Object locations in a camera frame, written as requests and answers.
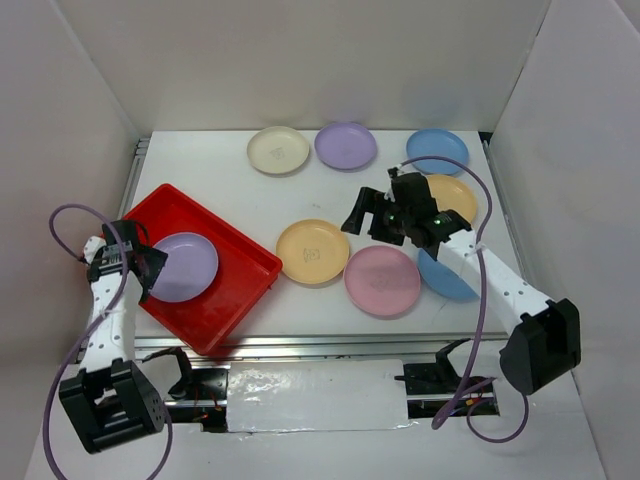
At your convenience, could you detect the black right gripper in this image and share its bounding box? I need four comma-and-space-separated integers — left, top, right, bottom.
342, 186, 414, 246

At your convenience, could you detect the purple plate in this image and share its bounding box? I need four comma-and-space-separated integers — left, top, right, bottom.
314, 122, 378, 170
150, 232, 219, 303

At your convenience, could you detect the orange plate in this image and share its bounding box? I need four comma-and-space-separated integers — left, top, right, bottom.
275, 219, 350, 285
425, 174, 478, 223

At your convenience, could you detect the pink plate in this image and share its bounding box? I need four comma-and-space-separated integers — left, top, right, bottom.
343, 245, 421, 317

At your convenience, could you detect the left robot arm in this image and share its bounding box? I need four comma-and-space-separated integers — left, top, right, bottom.
58, 220, 166, 454

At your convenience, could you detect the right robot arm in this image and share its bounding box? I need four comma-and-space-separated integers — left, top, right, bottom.
341, 168, 581, 395

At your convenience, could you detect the red plastic bin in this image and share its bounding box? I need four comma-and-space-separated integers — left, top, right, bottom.
125, 183, 282, 356

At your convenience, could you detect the blue plate at back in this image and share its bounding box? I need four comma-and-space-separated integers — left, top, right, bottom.
406, 129, 470, 175

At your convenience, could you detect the blue plate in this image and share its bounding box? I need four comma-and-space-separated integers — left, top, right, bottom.
417, 250, 478, 302
406, 129, 470, 175

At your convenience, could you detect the cream plate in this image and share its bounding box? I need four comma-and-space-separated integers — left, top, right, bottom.
246, 126, 310, 175

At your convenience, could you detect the blue plate in front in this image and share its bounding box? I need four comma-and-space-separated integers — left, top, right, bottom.
417, 250, 478, 302

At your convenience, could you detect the white foil-edged panel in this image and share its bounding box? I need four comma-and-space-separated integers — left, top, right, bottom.
226, 360, 410, 433

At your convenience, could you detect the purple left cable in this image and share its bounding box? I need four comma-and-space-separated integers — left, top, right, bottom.
42, 203, 174, 480

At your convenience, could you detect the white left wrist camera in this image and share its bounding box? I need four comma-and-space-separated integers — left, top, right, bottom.
82, 236, 106, 265

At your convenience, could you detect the aluminium front rail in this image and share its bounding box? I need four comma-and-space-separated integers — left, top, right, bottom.
134, 333, 506, 361

